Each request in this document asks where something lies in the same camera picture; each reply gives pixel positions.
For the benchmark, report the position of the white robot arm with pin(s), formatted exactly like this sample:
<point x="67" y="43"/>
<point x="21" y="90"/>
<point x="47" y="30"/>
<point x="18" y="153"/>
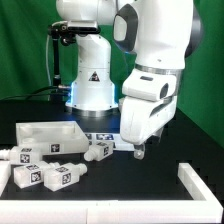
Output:
<point x="161" y="33"/>

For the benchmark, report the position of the paper sheet with markers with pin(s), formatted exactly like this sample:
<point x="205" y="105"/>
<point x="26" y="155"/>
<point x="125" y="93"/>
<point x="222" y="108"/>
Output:
<point x="115" y="138"/>

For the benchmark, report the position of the black camera on stand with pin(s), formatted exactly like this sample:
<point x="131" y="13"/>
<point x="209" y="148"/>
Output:
<point x="65" y="32"/>

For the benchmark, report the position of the white square tabletop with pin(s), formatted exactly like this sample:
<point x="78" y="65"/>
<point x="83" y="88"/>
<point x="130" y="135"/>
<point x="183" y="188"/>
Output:
<point x="57" y="137"/>

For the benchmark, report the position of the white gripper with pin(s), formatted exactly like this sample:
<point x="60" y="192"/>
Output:
<point x="149" y="103"/>

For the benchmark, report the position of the white u-shaped fence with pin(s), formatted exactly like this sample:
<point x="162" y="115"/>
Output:
<point x="202" y="207"/>

